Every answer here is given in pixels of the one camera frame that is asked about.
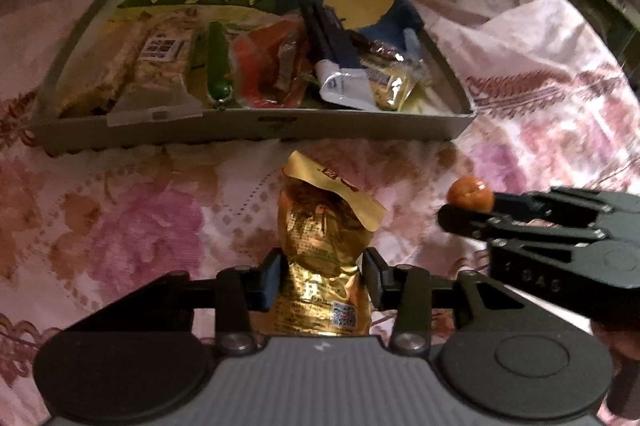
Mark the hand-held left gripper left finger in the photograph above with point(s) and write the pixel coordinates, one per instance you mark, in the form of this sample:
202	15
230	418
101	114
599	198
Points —
271	281

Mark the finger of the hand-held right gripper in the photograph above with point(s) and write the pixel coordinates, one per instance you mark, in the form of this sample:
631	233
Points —
540	201
465	218

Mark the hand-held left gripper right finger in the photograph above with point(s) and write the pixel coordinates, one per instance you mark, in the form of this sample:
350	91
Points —
373	281

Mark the small orange ball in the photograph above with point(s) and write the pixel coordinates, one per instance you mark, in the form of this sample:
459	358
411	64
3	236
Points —
470	192

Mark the gold foil snack packet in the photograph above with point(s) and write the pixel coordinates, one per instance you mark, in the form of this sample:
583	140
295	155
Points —
320	246

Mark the printed snack packet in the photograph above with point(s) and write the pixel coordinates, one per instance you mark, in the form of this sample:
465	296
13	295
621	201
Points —
395	90

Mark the shallow grey cardboard tray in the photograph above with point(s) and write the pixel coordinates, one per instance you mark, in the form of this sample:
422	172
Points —
225	130

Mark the clear packet orange snack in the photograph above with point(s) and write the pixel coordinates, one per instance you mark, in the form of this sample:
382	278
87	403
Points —
260	60

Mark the small green snack packet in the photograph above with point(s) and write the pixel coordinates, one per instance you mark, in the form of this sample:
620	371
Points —
217	60

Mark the long blue snack packet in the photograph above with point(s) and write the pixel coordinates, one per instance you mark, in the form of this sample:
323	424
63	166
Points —
330	35

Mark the clear rice cracker packet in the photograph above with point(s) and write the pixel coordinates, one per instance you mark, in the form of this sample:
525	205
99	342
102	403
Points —
155	75
85	85

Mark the floral pink blanket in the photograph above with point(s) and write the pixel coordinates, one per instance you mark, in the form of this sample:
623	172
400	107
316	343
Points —
125	216

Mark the dark cabinet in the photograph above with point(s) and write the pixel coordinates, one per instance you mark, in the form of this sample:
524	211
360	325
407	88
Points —
590	5

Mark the cartoon printed paper sheet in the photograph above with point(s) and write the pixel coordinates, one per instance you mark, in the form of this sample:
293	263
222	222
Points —
360	0

